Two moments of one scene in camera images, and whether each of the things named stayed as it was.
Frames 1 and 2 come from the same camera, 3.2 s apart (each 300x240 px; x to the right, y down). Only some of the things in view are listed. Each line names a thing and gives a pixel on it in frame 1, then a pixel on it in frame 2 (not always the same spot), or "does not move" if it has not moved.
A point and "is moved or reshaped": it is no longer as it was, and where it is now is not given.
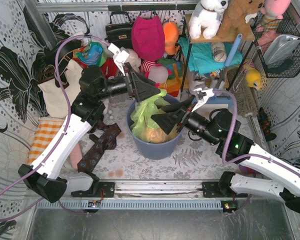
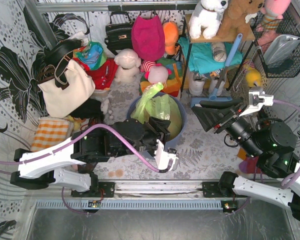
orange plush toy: (171, 34) does not move
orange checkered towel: (47, 128) does not move
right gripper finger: (177, 106) -> (221, 103)
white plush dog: (206, 18) does not move
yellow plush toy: (253, 75) does not move
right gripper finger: (168, 121) -> (209, 117)
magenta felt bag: (148, 37) does not move
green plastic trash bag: (144, 127) is moved or reshaped
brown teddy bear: (234, 25) does not move
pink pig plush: (155, 72) does not move
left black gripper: (132, 84) -> (154, 135)
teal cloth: (201, 59) does not move
